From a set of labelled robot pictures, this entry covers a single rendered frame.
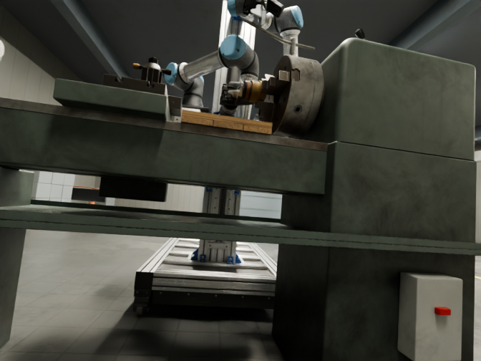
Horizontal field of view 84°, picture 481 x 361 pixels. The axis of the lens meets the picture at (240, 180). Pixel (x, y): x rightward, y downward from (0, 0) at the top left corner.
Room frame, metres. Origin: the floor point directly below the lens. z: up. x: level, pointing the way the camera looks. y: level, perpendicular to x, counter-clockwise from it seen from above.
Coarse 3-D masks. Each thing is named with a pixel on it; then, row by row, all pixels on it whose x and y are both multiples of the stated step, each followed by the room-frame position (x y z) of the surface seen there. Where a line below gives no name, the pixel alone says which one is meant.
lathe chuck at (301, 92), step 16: (288, 64) 0.97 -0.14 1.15; (304, 64) 0.95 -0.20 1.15; (304, 80) 0.94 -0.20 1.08; (272, 96) 1.14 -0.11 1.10; (288, 96) 0.94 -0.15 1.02; (304, 96) 0.95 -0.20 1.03; (288, 112) 0.97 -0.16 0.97; (304, 112) 0.98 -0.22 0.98; (272, 128) 1.11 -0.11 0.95; (288, 128) 1.03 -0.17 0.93
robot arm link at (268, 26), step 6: (228, 0) 1.22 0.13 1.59; (234, 0) 1.20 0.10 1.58; (240, 0) 1.19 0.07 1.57; (228, 6) 1.22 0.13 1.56; (234, 6) 1.21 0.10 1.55; (240, 6) 1.20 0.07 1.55; (234, 12) 1.23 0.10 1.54; (240, 12) 1.23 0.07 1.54; (246, 18) 1.31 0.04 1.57; (270, 18) 1.46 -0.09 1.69; (264, 24) 1.46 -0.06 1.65; (270, 24) 1.48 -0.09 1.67; (270, 30) 1.53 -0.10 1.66
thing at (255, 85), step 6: (246, 84) 1.02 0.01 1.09; (252, 84) 1.02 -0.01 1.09; (258, 84) 1.02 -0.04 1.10; (246, 90) 1.02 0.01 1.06; (252, 90) 1.02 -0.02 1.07; (258, 90) 1.02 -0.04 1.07; (246, 96) 1.03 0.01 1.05; (252, 96) 1.03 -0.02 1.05; (258, 96) 1.03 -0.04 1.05; (264, 96) 1.05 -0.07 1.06
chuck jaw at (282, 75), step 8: (280, 72) 0.94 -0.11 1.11; (288, 72) 0.95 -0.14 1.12; (296, 72) 0.94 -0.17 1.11; (264, 80) 1.01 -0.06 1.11; (272, 80) 0.98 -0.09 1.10; (280, 80) 0.94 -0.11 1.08; (288, 80) 0.95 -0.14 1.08; (296, 80) 0.94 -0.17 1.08; (264, 88) 1.00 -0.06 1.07; (272, 88) 1.00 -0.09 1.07; (280, 88) 0.99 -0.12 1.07
